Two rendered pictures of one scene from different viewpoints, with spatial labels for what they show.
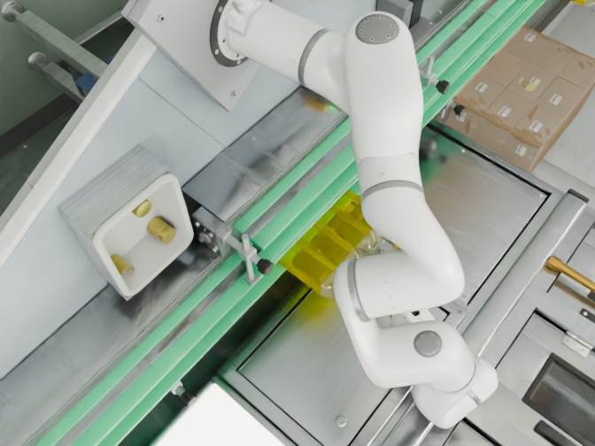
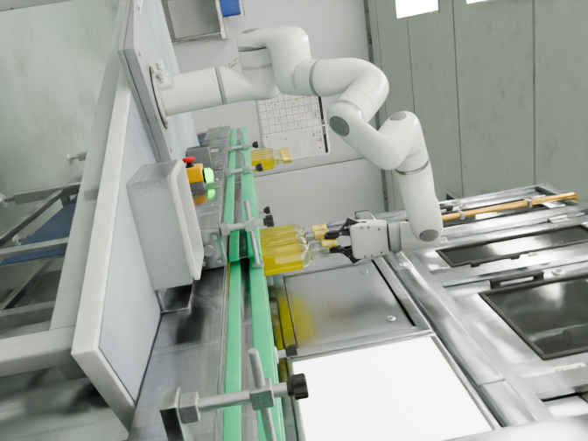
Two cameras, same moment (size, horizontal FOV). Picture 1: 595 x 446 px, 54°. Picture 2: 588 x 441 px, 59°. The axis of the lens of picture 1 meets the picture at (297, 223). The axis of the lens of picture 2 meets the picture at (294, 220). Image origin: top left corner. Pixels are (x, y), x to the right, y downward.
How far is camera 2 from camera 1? 106 cm
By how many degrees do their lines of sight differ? 50
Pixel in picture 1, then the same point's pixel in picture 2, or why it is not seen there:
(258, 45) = (185, 87)
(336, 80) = (242, 78)
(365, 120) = (287, 36)
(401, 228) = (343, 60)
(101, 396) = (238, 346)
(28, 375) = (164, 371)
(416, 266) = (362, 75)
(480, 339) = (401, 257)
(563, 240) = not seen: hidden behind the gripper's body
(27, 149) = not seen: outside the picture
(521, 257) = not seen: hidden behind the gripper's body
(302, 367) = (334, 321)
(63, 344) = (169, 346)
